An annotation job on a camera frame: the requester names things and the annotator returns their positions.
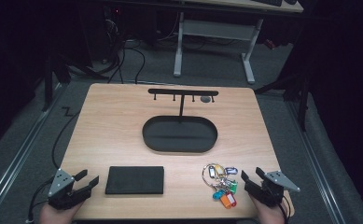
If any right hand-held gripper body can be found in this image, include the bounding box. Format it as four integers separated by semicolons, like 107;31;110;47
244;170;301;208

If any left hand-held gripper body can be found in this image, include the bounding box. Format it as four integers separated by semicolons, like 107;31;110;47
47;168;91;211

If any bunch of keys with tags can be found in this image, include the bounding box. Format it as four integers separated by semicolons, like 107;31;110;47
201;162;239;210

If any black wallet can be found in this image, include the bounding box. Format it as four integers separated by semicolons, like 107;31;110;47
105;165;165;196

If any black key rack with tray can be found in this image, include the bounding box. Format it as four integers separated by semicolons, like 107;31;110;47
142;88;219;154

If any person's right hand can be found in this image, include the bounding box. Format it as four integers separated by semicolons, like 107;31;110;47
249;195;291;224

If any person's left hand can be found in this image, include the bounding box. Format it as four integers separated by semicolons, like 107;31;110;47
38;201;84;224

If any black metal stand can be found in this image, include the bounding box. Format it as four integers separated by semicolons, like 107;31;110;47
254;59;311;132
42;52;108;112

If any black computer tower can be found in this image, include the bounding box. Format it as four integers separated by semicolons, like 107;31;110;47
103;6;123;61

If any desk with white legs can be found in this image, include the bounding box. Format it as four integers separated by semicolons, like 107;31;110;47
173;0;304;85

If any black keyboard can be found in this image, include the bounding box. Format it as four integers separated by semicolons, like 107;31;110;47
252;0;284;7

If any right hand-held gripper cable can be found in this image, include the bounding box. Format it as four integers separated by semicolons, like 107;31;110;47
278;199;292;224

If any hand-held gripper cable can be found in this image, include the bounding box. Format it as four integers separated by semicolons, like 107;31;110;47
278;199;292;224
26;176;56;224

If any left hand-held gripper cable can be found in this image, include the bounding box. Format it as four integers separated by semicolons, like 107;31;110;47
26;176;56;224

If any black floor cable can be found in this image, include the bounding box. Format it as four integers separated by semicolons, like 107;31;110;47
51;110;80;171

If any metal floor rail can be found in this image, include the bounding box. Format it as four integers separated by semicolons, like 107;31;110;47
286;101;346;224
0;83;65;216

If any bundle of black cables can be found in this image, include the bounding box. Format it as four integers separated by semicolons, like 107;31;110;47
107;40;147;85

